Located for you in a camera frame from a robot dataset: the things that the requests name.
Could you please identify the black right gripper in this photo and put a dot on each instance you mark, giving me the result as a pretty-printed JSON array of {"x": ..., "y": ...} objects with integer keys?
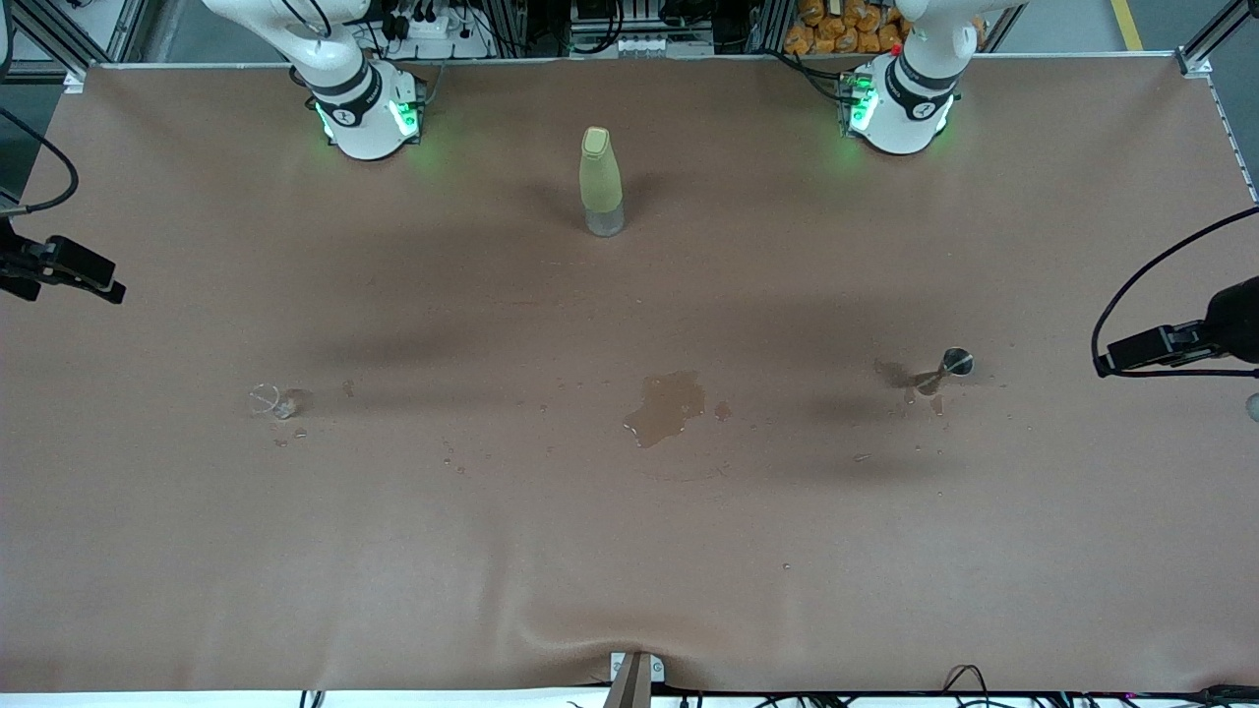
[{"x": 14, "y": 261}]

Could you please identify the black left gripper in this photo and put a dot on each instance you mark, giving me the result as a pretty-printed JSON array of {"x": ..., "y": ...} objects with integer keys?
[{"x": 1233, "y": 317}]

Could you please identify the steel jigger cup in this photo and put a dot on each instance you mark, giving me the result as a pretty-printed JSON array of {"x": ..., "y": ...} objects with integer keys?
[{"x": 954, "y": 364}]

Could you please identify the clear glass measuring cup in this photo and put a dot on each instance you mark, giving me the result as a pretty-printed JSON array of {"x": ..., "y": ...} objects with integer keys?
[{"x": 270, "y": 401}]

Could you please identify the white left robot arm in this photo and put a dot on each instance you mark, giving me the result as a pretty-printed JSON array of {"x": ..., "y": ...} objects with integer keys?
[{"x": 900, "y": 113}]

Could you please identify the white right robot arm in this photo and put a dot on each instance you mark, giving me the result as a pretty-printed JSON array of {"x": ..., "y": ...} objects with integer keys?
[{"x": 364, "y": 118}]

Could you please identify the white power strip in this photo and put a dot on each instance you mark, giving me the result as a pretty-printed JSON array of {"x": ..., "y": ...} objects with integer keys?
[
  {"x": 433, "y": 29},
  {"x": 639, "y": 44}
]

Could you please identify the bag of orange snacks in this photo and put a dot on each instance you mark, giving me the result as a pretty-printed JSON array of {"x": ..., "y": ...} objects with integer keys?
[{"x": 836, "y": 29}]

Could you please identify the brown liquid puddle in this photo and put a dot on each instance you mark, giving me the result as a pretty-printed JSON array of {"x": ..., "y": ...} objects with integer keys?
[{"x": 669, "y": 405}]

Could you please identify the yellow-green bottle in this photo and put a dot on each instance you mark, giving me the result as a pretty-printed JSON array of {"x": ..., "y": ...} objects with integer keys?
[{"x": 601, "y": 177}]

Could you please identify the brown table mat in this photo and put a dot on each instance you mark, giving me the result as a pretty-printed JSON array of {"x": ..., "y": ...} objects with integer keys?
[{"x": 629, "y": 551}]

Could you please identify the aluminium frame post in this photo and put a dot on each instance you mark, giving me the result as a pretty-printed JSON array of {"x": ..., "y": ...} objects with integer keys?
[
  {"x": 59, "y": 34},
  {"x": 1215, "y": 39}
]

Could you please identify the metal table bracket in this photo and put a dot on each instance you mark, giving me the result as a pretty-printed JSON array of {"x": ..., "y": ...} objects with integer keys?
[{"x": 636, "y": 678}]

